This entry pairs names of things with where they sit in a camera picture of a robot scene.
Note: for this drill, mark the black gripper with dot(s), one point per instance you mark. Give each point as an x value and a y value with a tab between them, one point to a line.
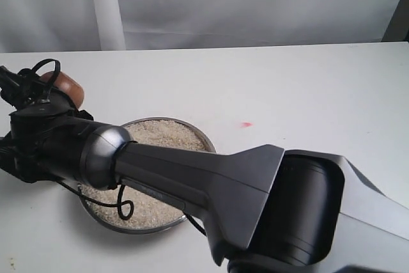
47	141

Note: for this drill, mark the brown wooden cup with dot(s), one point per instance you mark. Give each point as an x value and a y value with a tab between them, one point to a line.
71	88

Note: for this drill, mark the steel pan of rice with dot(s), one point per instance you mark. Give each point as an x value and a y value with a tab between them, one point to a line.
151	215

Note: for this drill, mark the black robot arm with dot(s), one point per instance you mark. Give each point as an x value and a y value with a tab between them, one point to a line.
264	210

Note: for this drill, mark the white curtain backdrop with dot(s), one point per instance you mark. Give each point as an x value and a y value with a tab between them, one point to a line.
118	25

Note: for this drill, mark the red mark on table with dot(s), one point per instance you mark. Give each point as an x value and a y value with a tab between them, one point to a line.
246	124

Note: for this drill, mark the dark frame post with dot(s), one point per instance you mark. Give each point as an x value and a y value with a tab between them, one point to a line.
397	30

